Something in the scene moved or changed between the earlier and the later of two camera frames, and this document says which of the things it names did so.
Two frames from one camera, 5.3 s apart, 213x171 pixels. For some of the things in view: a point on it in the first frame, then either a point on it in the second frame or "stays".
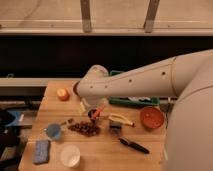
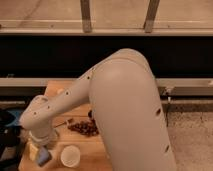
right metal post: (150, 16) stays
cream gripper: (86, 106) to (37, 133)
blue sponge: (41, 152) stays
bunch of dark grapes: (85, 128) stays
